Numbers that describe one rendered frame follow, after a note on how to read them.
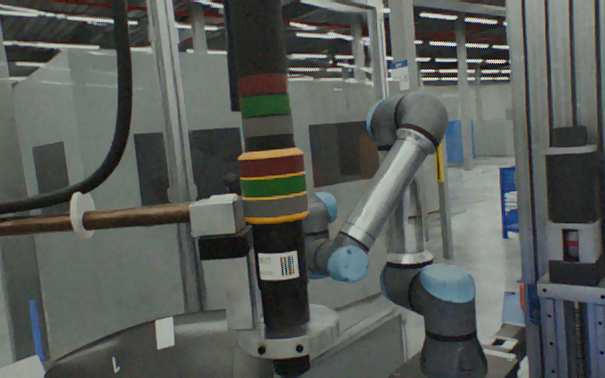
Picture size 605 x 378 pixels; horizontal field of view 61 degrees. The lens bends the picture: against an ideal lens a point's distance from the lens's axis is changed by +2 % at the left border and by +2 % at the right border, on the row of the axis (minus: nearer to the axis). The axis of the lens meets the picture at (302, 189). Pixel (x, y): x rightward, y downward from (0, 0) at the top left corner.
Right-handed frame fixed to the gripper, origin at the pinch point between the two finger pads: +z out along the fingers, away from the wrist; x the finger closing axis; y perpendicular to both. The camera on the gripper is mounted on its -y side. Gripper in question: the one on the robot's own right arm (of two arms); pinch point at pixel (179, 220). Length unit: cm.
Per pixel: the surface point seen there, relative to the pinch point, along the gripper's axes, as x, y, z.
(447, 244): 358, 178, -382
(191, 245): 6.7, 7.9, -3.3
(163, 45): 12.3, -35.3, -2.4
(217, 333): -56, -3, 8
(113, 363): -54, -2, 18
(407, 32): 493, -78, -421
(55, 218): -64, -19, 20
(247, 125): -71, -25, 9
